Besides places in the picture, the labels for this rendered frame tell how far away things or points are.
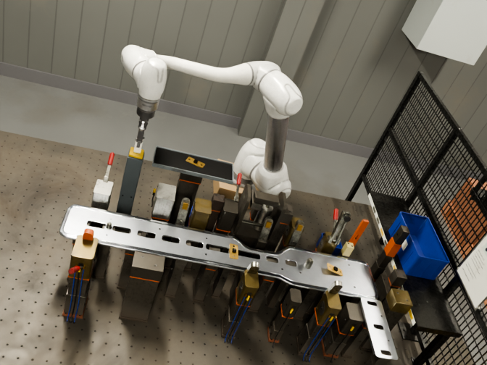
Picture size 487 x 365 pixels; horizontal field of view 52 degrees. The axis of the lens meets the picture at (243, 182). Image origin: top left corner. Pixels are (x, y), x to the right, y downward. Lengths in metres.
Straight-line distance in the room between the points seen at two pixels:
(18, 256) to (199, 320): 0.83
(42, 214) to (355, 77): 3.23
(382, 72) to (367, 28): 0.48
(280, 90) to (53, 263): 1.24
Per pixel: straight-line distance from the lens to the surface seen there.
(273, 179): 2.58
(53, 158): 2.89
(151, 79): 2.02
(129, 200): 2.40
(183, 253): 2.08
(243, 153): 2.75
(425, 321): 2.34
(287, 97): 2.19
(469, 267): 2.43
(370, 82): 4.94
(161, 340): 2.18
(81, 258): 1.91
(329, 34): 4.62
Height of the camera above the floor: 2.49
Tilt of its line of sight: 36 degrees down
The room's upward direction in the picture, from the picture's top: 22 degrees clockwise
